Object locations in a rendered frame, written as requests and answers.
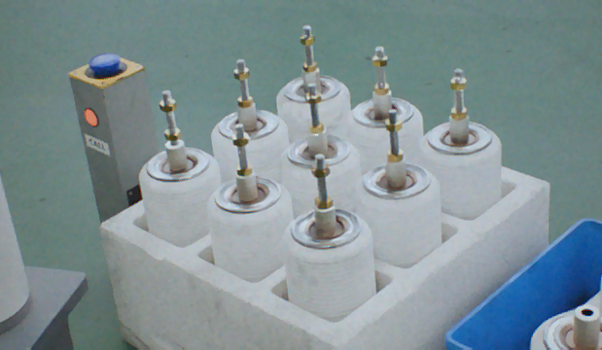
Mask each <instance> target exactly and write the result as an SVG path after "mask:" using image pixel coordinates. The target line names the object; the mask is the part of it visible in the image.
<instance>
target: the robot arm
mask: <svg viewBox="0 0 602 350"><path fill-rule="evenodd" d="M31 305H32V295H31V292H30V288H29V283H28V280H27V276H26V272H25V268H24V264H23V259H22V256H21V255H20V251H19V247H18V242H17V237H16V233H15V229H14V225H13V221H12V217H11V214H10V209H9V205H8V201H7V197H6V194H5V189H4V185H3V182H2V178H1V174H0V333H4V332H6V331H8V330H9V329H10V328H11V327H13V326H15V325H16V324H17V323H18V322H19V321H21V320H22V319H23V317H25V316H26V315H27V314H28V312H29V310H30V307H31Z"/></svg>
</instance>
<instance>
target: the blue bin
mask: <svg viewBox="0 0 602 350"><path fill-rule="evenodd" d="M601 277H602V222H601V221H598V220H595V219H582V220H580V221H578V222H577V223H576V224H574V225H573V226H572V227H570V228H569V229H567V230H566V231H565V232H564V233H563V234H562V235H560V237H559V238H558V239H557V240H556V241H555V242H553V243H552V244H551V245H550V246H548V247H547V248H546V249H545V250H544V251H543V252H542V253H540V254H539V255H538V256H537V257H536V258H535V259H533V260H532V262H531V263H529V264H528V265H526V266H525V267H524V268H523V269H521V270H520V271H519V272H518V273H517V274H516V275H515V276H513V277H512V278H511V279H510V280H509V281H508V282H505V283H504V284H503V286H502V287H501V288H500V289H498V290H497V291H496V292H495V293H494V294H493V295H491V296H490V297H489V298H488V299H485V300H484V301H483V302H482V303H481V304H480V305H478V306H477V307H476V308H475V309H474V311H473V312H471V313H470V314H469V315H468V316H467V317H466V318H464V319H463V320H461V321H460V322H459V323H457V324H456V325H455V326H454V327H453V328H452V329H450V330H449V331H448V332H447V333H446V336H445V346H446V349H447V350H531V340H532V337H533V334H534V333H535V331H536V330H537V328H539V327H540V326H541V325H542V324H543V323H544V321H547V320H549V319H550V318H552V317H555V316H557V315H559V314H562V313H565V312H571V311H575V310H576V309H577V308H579V307H581V306H584V304H585V303H587V302H589V301H590V300H591V299H592V298H593V297H594V296H596V295H597V294H598V293H599V292H600V290H601Z"/></svg>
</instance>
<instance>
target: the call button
mask: <svg viewBox="0 0 602 350"><path fill-rule="evenodd" d="M120 65H121V58H120V57H119V56H118V55H117V54H114V53H103V54H99V55H96V56H94V57H93V58H92V59H91V60H90V61H89V67H90V70H91V71H93V72H94V74H96V75H109V74H113V73H115V72H117V71H118V70H119V66H120Z"/></svg>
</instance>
